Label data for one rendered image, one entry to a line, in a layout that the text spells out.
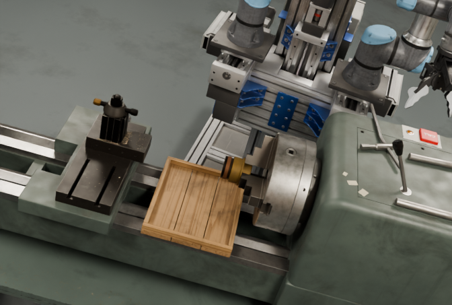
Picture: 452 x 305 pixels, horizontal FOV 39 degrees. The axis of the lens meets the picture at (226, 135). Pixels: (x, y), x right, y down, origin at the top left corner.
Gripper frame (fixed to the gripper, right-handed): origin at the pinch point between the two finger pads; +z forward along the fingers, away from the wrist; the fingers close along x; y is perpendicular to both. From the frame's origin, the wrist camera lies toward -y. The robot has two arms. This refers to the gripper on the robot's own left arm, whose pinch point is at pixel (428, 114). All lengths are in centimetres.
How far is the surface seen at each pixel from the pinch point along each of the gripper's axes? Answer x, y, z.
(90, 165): 96, 20, 48
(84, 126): 100, 47, 47
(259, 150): 44, 12, 28
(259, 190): 44, 0, 36
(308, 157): 31.7, 0.7, 21.8
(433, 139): -13.4, 13.1, 13.0
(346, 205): 24.1, -19.4, 24.6
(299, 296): 23, -10, 66
